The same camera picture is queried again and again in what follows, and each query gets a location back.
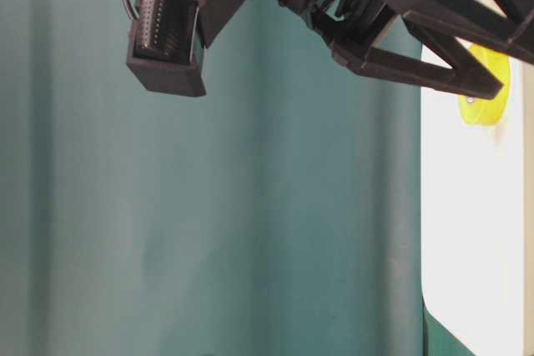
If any yellow tape roll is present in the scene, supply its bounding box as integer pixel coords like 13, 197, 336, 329
457, 44, 511, 126

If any white plastic case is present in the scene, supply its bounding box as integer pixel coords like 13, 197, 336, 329
419, 0, 534, 356

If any green table cloth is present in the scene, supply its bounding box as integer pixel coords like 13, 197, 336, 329
1, 0, 467, 355

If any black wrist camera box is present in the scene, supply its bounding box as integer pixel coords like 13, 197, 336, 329
126, 0, 206, 98

